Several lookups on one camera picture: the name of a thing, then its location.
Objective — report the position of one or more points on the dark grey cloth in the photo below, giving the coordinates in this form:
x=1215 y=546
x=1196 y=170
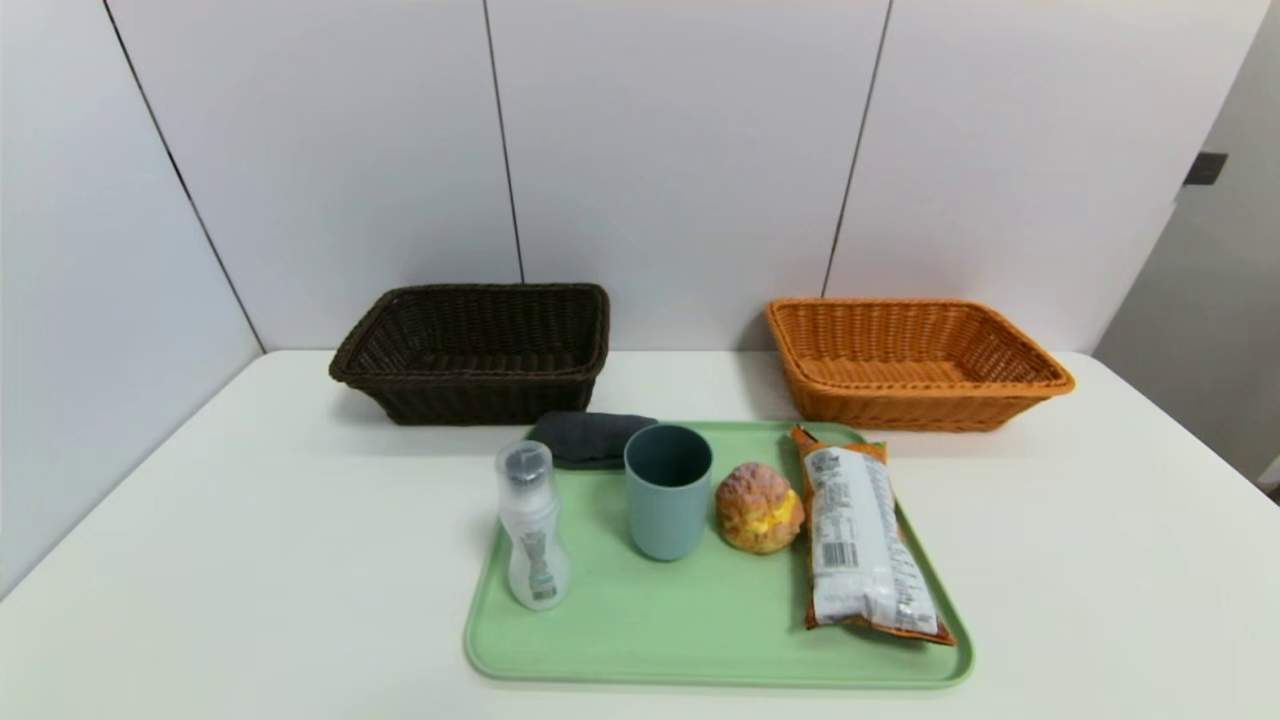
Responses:
x=585 y=435

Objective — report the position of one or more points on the teal plastic cup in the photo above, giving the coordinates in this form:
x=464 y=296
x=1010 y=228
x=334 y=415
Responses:
x=665 y=515

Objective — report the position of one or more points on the cream puff bread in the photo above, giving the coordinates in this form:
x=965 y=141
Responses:
x=758 y=510

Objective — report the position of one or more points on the clear plastic bottle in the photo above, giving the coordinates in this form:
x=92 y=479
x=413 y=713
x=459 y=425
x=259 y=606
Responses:
x=530 y=520

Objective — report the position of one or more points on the orange snack bag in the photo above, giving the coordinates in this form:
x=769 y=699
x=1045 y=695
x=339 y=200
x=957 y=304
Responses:
x=860 y=540

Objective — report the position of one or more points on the dark brown wicker basket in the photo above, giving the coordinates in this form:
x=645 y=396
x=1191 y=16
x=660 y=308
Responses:
x=470 y=395

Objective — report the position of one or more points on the orange wicker basket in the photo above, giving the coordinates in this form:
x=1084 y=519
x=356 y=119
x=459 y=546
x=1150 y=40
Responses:
x=900 y=400

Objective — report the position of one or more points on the light green plastic tray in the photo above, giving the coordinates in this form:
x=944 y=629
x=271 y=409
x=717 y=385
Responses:
x=720 y=620

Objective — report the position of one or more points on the black wall bracket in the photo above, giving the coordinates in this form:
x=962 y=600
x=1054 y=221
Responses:
x=1205 y=168

